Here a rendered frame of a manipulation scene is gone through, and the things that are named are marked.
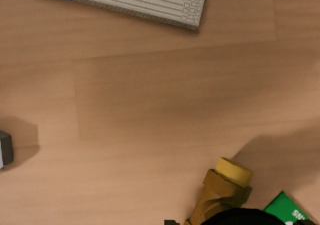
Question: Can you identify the green tag with chain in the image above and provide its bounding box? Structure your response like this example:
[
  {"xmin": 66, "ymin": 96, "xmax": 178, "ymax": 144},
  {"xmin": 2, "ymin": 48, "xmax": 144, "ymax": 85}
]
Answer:
[{"xmin": 262, "ymin": 191, "xmax": 309, "ymax": 225}]

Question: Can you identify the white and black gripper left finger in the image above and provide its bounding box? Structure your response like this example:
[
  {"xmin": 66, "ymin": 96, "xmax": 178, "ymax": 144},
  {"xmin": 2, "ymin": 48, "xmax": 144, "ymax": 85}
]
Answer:
[{"xmin": 164, "ymin": 219, "xmax": 180, "ymax": 225}]

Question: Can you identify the dark grey pipe with metal clamp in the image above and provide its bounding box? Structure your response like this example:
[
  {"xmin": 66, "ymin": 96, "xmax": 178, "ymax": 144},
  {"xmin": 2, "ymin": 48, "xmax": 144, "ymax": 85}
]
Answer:
[{"xmin": 183, "ymin": 157, "xmax": 286, "ymax": 225}]

